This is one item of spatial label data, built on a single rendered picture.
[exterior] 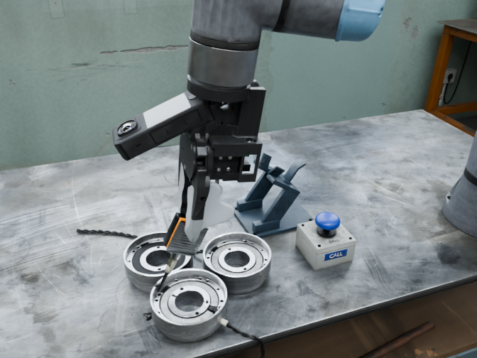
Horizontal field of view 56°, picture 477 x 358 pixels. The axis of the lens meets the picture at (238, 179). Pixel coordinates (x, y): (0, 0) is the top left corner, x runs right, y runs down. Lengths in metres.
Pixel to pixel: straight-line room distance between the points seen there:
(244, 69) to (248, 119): 0.07
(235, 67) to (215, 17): 0.05
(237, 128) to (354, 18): 0.17
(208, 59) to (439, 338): 0.77
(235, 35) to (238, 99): 0.07
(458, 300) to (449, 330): 0.10
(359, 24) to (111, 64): 1.79
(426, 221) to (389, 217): 0.07
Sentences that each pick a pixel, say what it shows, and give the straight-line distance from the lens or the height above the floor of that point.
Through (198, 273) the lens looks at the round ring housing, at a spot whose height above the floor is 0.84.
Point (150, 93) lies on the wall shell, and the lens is 2.26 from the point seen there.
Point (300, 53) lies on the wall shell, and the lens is 2.47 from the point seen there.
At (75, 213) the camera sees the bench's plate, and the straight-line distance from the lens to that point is 0.90.
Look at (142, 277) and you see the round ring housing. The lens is 0.67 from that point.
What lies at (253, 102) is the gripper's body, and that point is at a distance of 0.52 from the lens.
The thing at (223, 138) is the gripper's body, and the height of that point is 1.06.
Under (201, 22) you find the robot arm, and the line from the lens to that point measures 0.47.
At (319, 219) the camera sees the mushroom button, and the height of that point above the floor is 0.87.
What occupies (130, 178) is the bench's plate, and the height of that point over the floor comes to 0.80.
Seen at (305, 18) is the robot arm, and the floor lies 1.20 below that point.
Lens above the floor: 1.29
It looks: 31 degrees down
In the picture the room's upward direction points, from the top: 1 degrees clockwise
